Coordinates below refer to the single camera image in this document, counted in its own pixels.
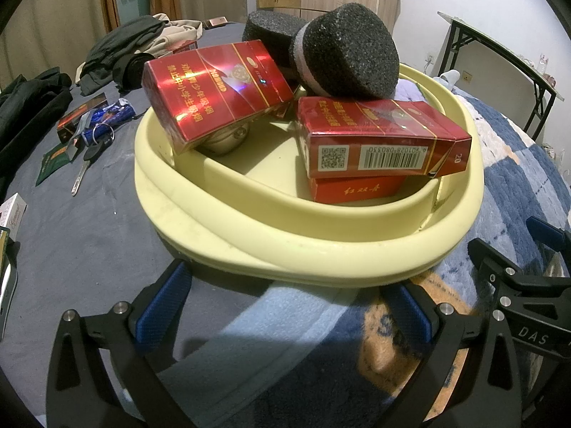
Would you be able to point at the plain black round sponge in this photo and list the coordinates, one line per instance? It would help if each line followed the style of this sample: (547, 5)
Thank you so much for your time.
(267, 31)

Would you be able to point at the small round silver tin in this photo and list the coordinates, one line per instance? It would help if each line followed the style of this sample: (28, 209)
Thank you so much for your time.
(223, 142)

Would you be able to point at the black sponge with grey stripe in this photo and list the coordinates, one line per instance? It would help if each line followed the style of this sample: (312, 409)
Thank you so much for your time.
(352, 44)

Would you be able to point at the white box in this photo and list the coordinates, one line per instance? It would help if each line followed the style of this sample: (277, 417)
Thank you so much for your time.
(11, 214)

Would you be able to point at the red cigarette pack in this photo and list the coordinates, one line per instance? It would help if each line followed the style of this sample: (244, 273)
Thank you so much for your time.
(352, 189)

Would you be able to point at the black rolled cloth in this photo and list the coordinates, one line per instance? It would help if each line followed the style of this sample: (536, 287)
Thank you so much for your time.
(129, 71)

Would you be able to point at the dark green packet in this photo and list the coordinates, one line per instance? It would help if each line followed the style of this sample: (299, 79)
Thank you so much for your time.
(55, 162)

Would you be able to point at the blue checkered blanket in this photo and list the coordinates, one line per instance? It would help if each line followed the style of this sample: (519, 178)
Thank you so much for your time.
(513, 165)

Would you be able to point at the blue foil packet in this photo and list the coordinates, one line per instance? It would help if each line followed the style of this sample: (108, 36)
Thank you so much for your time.
(120, 111)

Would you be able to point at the dark red flat box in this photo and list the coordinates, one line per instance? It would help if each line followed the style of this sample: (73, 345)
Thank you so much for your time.
(80, 118)

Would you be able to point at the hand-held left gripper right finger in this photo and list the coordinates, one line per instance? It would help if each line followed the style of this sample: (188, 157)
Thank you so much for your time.
(410, 307)

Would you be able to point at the black folding table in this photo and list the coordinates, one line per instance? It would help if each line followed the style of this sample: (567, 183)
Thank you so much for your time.
(450, 40)

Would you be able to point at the red cigarette box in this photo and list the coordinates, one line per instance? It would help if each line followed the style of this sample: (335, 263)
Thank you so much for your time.
(185, 47)
(379, 120)
(209, 93)

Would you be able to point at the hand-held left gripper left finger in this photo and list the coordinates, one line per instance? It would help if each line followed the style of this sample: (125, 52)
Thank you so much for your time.
(165, 294)

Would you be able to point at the copper coloured box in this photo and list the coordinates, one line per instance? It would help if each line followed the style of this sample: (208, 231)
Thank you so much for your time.
(216, 22)

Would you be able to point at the dark green clothes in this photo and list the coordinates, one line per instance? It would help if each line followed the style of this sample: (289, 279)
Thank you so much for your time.
(120, 44)

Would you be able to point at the beige clothes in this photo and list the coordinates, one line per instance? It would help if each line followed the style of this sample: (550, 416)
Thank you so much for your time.
(178, 31)

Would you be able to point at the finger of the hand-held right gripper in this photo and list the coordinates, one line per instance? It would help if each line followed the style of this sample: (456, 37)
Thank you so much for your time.
(490, 263)
(548, 232)

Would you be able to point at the black jacket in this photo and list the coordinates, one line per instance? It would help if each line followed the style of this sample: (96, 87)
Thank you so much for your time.
(31, 111)

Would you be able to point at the clear glassware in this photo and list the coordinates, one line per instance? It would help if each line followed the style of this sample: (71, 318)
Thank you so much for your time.
(548, 69)

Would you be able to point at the yellow plastic basin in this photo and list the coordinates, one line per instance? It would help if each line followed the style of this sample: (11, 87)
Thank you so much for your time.
(312, 249)

